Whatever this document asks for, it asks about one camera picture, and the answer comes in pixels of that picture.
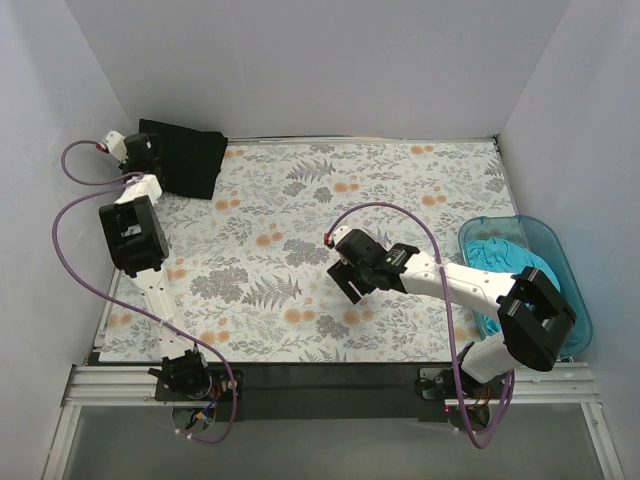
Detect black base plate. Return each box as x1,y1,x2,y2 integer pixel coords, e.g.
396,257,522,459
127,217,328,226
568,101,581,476
154,358,516,422

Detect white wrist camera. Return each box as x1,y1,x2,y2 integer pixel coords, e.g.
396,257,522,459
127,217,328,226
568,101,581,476
99,130,128,164
326,226,353,264

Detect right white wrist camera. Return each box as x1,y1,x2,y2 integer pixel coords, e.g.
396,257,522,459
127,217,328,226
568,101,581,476
326,226,353,264

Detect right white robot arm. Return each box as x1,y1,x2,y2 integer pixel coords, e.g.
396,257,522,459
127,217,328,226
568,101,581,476
324,227,577,394

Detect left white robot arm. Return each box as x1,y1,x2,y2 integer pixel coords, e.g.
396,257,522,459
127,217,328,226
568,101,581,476
99,130,212,400

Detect teal plastic bin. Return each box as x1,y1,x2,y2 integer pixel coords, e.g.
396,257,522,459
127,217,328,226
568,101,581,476
457,213,594,359

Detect aluminium frame rail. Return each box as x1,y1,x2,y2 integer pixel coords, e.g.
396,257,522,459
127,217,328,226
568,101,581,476
62,362,601,406

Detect black t-shirt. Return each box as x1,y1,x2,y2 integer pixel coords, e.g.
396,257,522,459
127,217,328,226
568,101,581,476
139,119,228,200

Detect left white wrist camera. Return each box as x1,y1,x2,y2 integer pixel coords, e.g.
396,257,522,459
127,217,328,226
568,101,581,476
99,130,128,164

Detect turquoise t-shirt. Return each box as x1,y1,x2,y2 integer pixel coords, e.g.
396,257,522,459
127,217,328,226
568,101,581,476
464,236,561,336

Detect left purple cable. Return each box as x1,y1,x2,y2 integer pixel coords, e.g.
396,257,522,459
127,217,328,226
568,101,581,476
51,140,238,445

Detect floral patterned table mat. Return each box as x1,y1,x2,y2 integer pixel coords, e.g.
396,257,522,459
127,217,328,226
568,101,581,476
97,141,522,364

